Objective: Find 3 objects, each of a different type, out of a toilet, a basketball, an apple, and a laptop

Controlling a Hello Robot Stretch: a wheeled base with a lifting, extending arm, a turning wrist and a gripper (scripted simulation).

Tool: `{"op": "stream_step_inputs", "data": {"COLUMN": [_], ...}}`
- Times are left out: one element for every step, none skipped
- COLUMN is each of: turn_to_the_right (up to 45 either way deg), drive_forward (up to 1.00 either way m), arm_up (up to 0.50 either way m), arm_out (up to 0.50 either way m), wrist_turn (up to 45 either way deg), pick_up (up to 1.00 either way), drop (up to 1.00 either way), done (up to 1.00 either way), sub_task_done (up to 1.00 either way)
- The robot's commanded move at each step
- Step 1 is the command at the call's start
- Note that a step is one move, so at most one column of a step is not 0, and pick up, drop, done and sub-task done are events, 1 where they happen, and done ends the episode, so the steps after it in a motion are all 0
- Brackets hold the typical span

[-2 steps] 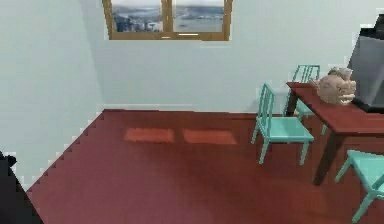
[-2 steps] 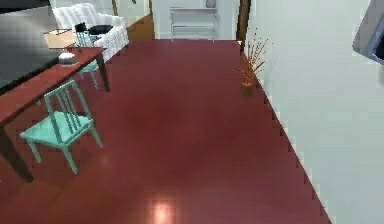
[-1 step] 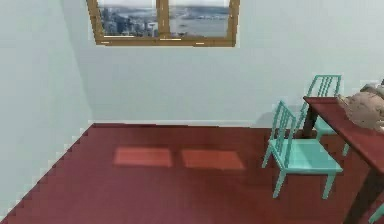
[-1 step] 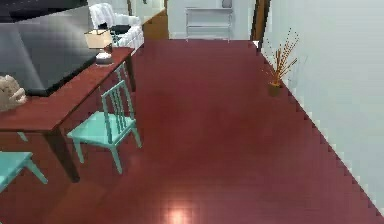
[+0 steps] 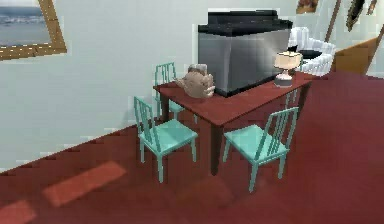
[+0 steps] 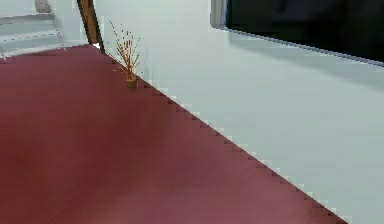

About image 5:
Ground brown kettle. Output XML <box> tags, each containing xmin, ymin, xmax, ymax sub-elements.
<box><xmin>175</xmin><ymin>63</ymin><xmax>216</xmax><ymax>100</ymax></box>

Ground dark red wooden table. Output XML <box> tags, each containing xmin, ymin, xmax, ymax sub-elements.
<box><xmin>152</xmin><ymin>71</ymin><xmax>315</xmax><ymax>177</ymax></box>

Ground teal slatted chair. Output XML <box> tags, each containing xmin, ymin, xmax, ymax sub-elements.
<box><xmin>222</xmin><ymin>106</ymin><xmax>300</xmax><ymax>194</ymax></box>
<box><xmin>284</xmin><ymin>88</ymin><xmax>300</xmax><ymax>110</ymax></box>
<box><xmin>133</xmin><ymin>95</ymin><xmax>199</xmax><ymax>184</ymax></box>
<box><xmin>154</xmin><ymin>61</ymin><xmax>198</xmax><ymax>125</ymax></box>

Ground silver bin with black lid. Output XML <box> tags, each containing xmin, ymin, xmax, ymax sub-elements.
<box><xmin>197</xmin><ymin>9</ymin><xmax>294</xmax><ymax>98</ymax></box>

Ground cream shade table lamp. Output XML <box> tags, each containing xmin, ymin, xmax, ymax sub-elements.
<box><xmin>273</xmin><ymin>50</ymin><xmax>304</xmax><ymax>89</ymax></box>

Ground white armchair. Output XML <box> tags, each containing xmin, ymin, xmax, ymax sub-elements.
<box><xmin>287</xmin><ymin>26</ymin><xmax>337</xmax><ymax>78</ymax></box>

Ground small brown framed picture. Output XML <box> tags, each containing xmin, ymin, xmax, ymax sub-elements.
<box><xmin>295</xmin><ymin>0</ymin><xmax>317</xmax><ymax>15</ymax></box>

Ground orange wooden cabinet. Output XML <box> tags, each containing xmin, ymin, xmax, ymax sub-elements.
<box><xmin>331</xmin><ymin>36</ymin><xmax>380</xmax><ymax>76</ymax></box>

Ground gold framed seascape picture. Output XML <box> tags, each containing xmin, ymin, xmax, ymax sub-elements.
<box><xmin>0</xmin><ymin>0</ymin><xmax>68</xmax><ymax>62</ymax></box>

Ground dark framed wall picture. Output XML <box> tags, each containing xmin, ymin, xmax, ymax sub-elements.
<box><xmin>345</xmin><ymin>0</ymin><xmax>366</xmax><ymax>33</ymax></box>

